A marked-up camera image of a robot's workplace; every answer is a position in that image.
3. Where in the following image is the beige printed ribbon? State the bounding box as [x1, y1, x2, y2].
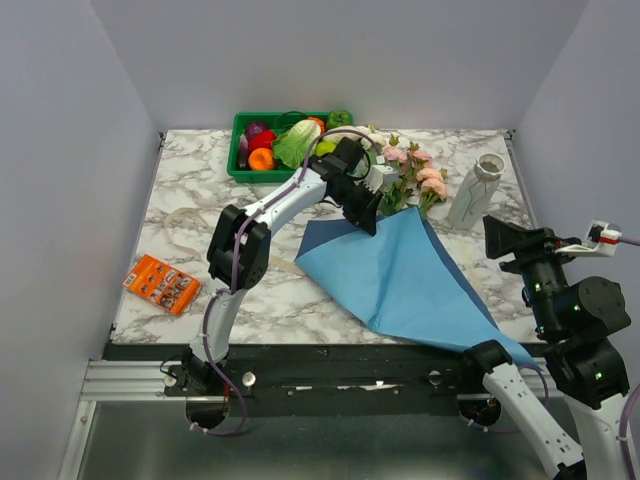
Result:
[162, 207, 481, 281]

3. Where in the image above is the orange toy carrot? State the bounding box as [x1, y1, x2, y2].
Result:
[307, 116, 326, 133]

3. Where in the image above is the orange toy fruit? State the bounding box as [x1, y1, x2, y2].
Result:
[248, 147, 276, 171]

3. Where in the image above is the red toy pepper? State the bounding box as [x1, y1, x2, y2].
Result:
[248, 130, 277, 152]

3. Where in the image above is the orange snack box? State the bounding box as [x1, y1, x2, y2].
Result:
[122, 255, 201, 317]

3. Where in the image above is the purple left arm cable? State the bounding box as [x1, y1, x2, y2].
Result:
[187, 129, 386, 437]

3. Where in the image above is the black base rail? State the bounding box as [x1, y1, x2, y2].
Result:
[101, 344, 502, 428]

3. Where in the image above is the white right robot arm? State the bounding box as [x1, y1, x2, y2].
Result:
[459, 215, 639, 479]

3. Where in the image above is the beige toy potato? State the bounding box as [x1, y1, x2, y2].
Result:
[322, 126, 361, 144]

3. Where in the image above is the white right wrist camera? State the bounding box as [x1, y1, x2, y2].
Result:
[555, 220, 622, 258]

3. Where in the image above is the blue wrapping paper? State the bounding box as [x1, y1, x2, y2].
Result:
[295, 209, 534, 365]

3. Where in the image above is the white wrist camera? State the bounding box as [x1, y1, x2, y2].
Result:
[555, 220, 622, 258]
[362, 165, 399, 193]

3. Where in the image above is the green toy lime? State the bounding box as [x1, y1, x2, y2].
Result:
[315, 141, 336, 156]

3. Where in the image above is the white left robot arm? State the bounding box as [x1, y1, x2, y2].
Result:
[181, 129, 384, 395]

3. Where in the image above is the pink artificial flower bouquet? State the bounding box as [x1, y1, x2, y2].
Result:
[378, 134, 448, 219]

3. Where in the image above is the green toy cabbage leaf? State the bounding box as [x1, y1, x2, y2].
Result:
[272, 119, 322, 169]

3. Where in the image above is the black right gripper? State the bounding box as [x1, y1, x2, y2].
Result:
[482, 212, 581, 334]

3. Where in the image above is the green plastic basket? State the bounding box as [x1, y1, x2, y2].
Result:
[227, 111, 329, 184]

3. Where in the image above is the aluminium frame rail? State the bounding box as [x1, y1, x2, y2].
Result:
[80, 361, 167, 402]

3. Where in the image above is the green toy bell pepper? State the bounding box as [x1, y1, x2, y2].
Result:
[326, 109, 353, 130]

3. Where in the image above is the purple toy eggplant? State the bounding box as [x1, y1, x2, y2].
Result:
[236, 134, 250, 170]

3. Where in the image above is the white ribbed vase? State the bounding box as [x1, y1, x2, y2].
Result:
[447, 153, 505, 230]

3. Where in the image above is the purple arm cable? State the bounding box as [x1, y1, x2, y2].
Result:
[187, 129, 386, 437]
[467, 234, 640, 480]

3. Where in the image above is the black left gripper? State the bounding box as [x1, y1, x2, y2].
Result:
[329, 181, 383, 237]

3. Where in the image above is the purple toy onion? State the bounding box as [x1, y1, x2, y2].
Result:
[244, 120, 270, 140]

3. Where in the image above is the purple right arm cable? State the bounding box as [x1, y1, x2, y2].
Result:
[467, 234, 640, 480]

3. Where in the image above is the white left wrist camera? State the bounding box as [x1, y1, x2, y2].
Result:
[362, 165, 399, 193]

